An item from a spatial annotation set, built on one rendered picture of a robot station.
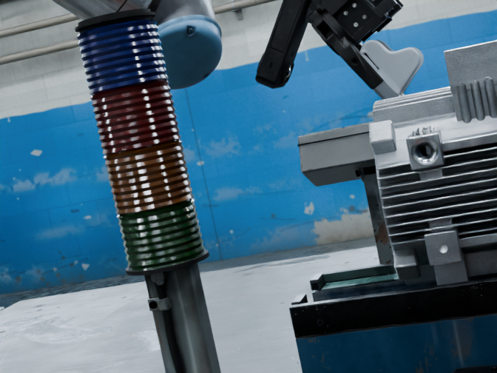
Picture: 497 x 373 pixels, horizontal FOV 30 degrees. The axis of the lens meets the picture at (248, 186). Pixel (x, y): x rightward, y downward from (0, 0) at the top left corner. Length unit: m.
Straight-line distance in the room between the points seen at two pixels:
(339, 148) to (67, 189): 6.06
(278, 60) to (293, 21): 0.04
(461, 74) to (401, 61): 0.11
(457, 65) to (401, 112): 0.07
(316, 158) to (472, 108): 0.32
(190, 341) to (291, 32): 0.41
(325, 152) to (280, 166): 5.43
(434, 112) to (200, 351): 0.35
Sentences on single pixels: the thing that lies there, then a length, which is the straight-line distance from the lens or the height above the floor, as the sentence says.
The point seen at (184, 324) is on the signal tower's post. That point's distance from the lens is 0.70.
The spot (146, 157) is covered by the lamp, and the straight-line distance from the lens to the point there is 0.67.
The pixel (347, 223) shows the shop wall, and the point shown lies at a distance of 6.57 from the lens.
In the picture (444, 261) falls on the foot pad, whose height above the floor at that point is 0.96.
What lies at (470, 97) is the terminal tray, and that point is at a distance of 0.89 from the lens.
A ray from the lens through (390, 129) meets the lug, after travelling 0.88.
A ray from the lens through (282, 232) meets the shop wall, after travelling 6.67.
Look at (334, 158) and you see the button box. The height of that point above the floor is 1.04.
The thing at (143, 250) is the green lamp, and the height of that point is 1.05.
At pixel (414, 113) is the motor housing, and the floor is 1.09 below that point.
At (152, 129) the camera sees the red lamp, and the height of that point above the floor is 1.13.
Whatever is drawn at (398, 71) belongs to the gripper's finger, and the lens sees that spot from 0.99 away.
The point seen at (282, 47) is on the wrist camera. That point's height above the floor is 1.18.
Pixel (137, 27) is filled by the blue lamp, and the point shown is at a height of 1.20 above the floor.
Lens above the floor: 1.14
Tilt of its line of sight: 6 degrees down
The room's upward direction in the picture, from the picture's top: 12 degrees counter-clockwise
